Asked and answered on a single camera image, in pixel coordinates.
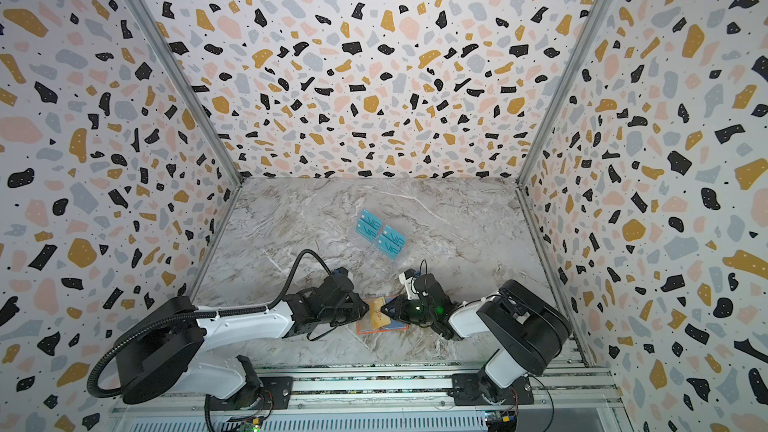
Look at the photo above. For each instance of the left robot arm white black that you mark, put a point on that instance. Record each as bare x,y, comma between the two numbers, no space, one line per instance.
175,348

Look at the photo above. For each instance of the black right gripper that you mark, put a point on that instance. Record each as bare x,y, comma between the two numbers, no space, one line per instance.
411,306

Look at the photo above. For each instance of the aluminium corner post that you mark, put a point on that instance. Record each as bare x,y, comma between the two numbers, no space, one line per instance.
148,25
580,51

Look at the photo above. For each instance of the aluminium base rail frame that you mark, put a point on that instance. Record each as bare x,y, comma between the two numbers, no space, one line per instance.
567,397

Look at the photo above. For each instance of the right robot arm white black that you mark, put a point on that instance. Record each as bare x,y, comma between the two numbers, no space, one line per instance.
530,332

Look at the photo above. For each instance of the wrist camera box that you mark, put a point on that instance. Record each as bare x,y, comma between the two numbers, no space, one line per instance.
342,271
408,280

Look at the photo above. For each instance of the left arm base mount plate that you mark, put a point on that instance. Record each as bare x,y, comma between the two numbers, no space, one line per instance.
269,393

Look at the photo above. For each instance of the aluminium corner post right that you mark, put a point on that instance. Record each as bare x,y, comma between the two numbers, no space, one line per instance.
580,51

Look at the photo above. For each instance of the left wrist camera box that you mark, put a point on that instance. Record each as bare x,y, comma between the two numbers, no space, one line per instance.
342,271

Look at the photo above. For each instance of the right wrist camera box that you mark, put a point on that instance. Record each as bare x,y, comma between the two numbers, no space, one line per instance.
408,280

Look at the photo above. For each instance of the orange card holder wallet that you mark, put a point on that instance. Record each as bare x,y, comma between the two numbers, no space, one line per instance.
363,326

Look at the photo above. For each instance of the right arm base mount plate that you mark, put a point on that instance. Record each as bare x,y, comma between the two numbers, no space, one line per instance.
476,389

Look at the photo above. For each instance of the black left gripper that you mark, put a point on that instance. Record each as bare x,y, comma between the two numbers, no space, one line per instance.
361,309

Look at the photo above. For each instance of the aluminium corner post left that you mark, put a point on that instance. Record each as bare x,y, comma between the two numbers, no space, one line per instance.
148,25

